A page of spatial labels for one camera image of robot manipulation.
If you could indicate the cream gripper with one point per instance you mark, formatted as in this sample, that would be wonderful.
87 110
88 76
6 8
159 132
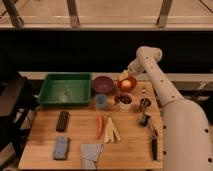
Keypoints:
124 75

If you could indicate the yellow apple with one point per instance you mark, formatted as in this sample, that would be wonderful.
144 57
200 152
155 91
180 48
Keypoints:
126 84

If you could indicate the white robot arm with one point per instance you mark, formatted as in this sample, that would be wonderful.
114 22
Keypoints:
186 138

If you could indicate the white cup with dark contents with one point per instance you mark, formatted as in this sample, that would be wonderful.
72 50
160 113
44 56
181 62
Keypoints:
123 101

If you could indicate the small dark metal cup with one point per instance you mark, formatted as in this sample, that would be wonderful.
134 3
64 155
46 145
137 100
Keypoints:
144 104

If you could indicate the blue plastic cup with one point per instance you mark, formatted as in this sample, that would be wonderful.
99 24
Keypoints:
100 101

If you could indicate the orange bowl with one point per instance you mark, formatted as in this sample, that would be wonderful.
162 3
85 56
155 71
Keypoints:
133 84

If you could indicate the purple bowl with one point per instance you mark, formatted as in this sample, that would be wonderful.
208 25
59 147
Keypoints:
103 84

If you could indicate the black binder clip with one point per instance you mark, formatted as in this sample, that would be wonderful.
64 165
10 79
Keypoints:
144 120

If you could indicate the orange carrot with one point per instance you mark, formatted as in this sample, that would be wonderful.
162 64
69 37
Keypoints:
100 126

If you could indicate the pale wooden utensil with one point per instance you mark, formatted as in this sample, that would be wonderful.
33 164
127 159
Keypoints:
111 132

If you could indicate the green plastic tray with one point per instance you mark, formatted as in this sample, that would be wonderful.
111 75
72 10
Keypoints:
66 90

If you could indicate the black remote control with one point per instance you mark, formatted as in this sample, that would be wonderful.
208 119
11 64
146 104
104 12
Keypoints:
62 121

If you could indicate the grey folded cloth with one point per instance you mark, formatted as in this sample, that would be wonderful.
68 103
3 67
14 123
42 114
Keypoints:
90 154

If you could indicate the blue sponge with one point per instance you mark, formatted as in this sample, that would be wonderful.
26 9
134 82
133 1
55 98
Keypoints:
61 148

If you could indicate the dark chair at left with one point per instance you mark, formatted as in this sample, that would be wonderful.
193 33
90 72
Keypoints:
16 101

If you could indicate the black handled peeler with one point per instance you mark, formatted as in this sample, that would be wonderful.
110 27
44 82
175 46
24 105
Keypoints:
154 135

